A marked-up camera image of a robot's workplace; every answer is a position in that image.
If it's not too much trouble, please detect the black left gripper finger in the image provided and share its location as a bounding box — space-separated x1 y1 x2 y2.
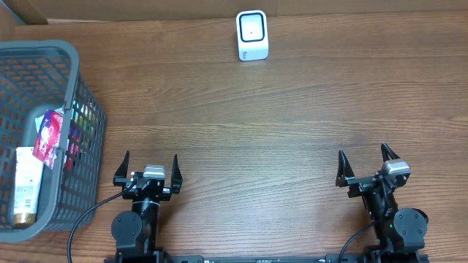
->
170 155 183 194
113 151 129 186

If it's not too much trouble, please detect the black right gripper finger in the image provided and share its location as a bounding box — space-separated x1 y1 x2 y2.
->
336 150 355 187
380 142 399 162

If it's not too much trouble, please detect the red purple pad package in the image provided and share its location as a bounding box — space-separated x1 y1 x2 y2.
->
32 110 64 169

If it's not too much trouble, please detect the white tube gold cap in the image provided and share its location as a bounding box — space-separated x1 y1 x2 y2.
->
13 147 43 229

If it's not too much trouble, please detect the green yellow juice carton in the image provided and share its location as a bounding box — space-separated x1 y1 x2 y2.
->
69 101 94 145

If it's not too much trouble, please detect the teal wipes packet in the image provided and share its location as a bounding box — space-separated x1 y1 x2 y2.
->
34 115 45 133

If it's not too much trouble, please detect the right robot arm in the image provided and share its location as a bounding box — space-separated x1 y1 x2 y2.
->
336 142 429 263

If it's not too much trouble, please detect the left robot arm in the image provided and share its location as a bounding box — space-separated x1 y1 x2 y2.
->
111 153 183 262

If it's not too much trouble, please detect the white barcode scanner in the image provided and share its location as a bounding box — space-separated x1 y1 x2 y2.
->
235 9 269 61

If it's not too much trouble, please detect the grey plastic mesh basket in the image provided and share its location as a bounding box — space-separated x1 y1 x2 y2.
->
1 40 106 243

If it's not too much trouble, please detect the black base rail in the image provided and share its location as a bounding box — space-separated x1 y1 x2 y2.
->
104 254 431 263

